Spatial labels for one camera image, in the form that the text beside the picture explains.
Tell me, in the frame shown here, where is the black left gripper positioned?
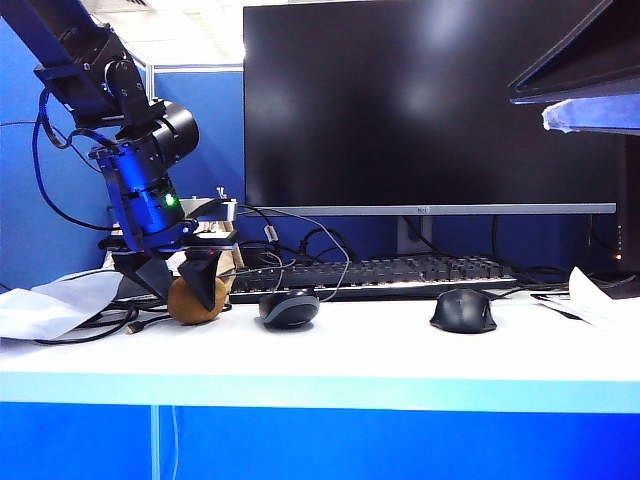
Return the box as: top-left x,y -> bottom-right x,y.
89,142 -> 239,311

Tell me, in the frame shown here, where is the black grey upside-down mouse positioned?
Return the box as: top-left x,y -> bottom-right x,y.
258,288 -> 321,331

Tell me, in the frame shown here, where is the black computer mouse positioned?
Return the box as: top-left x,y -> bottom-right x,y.
430,289 -> 498,334

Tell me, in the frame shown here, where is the beige desk calendar stand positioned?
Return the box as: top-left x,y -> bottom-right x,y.
103,186 -> 246,297

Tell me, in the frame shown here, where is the black power adapter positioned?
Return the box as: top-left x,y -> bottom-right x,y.
114,278 -> 162,304

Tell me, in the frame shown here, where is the white paper left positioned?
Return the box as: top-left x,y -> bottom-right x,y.
0,269 -> 124,342

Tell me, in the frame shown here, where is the black mechanical keyboard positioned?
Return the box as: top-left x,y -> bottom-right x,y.
227,254 -> 521,305

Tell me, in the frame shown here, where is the silver monitor stand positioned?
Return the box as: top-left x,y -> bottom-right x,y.
397,215 -> 433,256

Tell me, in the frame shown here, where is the large black monitor silver-edged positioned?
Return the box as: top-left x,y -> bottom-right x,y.
243,0 -> 618,217

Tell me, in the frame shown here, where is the white paper sheet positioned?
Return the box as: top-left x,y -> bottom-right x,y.
530,266 -> 640,331

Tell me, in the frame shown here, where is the black HSD monitor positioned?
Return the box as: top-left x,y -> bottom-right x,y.
613,133 -> 640,274

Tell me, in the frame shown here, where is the black cable with USB plug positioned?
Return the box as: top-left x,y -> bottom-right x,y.
34,298 -> 234,346

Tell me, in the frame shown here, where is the thick black adapter cable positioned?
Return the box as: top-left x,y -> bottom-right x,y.
234,203 -> 279,236

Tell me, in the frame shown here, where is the black looped cable behind keyboard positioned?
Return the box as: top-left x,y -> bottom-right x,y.
298,227 -> 362,264

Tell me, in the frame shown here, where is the white cable under desk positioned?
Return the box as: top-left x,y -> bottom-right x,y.
171,405 -> 181,480

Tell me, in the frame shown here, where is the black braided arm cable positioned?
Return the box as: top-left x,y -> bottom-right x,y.
32,88 -> 122,234

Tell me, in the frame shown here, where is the thin grey mouse cable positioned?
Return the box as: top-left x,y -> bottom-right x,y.
237,204 -> 354,304

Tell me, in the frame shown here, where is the black monitor cable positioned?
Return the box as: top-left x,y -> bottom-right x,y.
490,215 -> 572,282

